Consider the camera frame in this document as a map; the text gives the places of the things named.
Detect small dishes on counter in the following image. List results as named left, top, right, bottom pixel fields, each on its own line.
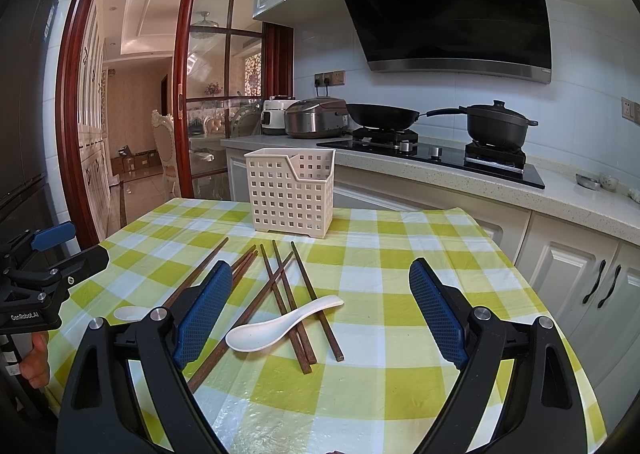
left=575, top=174, right=618, bottom=192

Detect gold wall power outlet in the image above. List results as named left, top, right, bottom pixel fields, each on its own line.
left=314, top=70, right=346, bottom=88

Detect wall outlet right side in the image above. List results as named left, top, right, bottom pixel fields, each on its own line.
left=620, top=98, right=640, bottom=125

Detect black wok pan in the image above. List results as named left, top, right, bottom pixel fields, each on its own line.
left=346, top=103, right=468, bottom=131

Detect small white ceramic spoon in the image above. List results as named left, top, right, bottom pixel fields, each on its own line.
left=114, top=306, right=151, bottom=322

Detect green checkered tablecloth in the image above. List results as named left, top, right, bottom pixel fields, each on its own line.
left=44, top=197, right=609, bottom=454

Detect white electric cooker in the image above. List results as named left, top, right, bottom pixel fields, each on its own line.
left=260, top=96, right=296, bottom=136

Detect white ornate dining chair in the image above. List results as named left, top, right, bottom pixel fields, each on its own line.
left=151, top=110, right=181, bottom=198

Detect silver rice cooker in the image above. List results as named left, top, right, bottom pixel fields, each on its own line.
left=284, top=96, right=349, bottom=139

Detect large white ceramic spoon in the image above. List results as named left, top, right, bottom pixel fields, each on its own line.
left=224, top=295, right=344, bottom=353

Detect black range hood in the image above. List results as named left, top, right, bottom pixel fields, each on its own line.
left=344, top=0, right=552, bottom=84

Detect cream perforated utensil basket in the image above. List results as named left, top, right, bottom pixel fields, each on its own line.
left=244, top=148, right=335, bottom=238

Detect black lidded pot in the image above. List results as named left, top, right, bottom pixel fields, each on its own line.
left=459, top=100, right=538, bottom=150

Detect person's left hand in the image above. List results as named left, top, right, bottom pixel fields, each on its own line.
left=20, top=332, right=50, bottom=389

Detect red wooden sliding door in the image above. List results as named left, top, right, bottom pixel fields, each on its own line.
left=54, top=0, right=295, bottom=250

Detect brown wooden chopstick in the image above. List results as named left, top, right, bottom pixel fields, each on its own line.
left=290, top=240, right=346, bottom=363
left=272, top=240, right=317, bottom=364
left=259, top=245, right=312, bottom=374
left=163, top=237, right=229, bottom=308
left=232, top=249, right=257, bottom=289
left=188, top=252, right=293, bottom=393
left=231, top=245, right=256, bottom=282

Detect black glass gas stove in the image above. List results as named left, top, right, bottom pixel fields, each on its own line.
left=318, top=127, right=544, bottom=190

